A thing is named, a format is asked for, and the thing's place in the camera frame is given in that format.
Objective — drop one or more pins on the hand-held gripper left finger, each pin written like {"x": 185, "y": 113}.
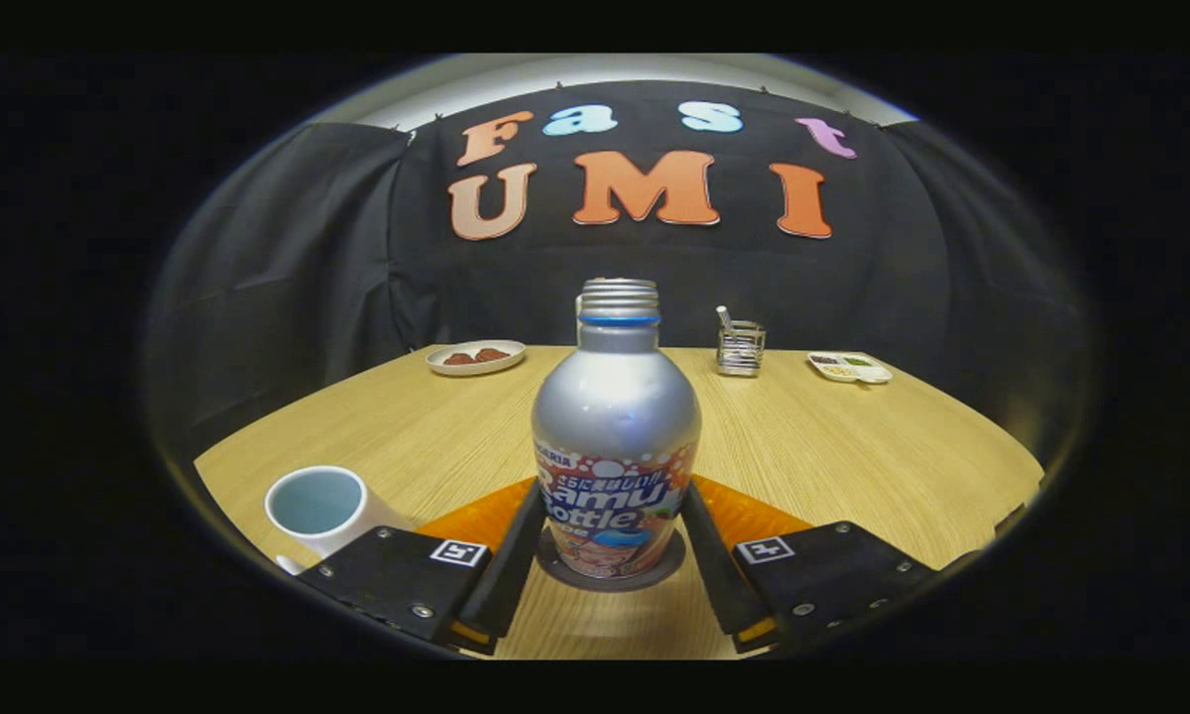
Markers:
{"x": 511, "y": 565}

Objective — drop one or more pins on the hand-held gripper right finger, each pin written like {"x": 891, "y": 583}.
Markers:
{"x": 714, "y": 575}

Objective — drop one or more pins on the dark brown round coaster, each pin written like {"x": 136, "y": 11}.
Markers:
{"x": 610, "y": 585}

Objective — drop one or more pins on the white cup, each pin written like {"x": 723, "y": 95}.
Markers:
{"x": 357, "y": 528}

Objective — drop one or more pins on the silver juice bottle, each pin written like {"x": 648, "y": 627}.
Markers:
{"x": 615, "y": 416}

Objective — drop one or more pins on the wooden table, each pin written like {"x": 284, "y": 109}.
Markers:
{"x": 803, "y": 456}

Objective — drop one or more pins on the round white plate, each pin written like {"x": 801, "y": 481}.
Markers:
{"x": 476, "y": 368}

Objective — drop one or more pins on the brown pastry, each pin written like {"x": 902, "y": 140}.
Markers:
{"x": 492, "y": 354}
{"x": 459, "y": 358}

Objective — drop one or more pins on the white divided snack tray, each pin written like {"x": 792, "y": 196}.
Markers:
{"x": 850, "y": 368}

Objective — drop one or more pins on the metal spoon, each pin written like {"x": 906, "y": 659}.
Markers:
{"x": 724, "y": 315}

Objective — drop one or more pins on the black backdrop cloth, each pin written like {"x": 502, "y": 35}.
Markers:
{"x": 288, "y": 278}

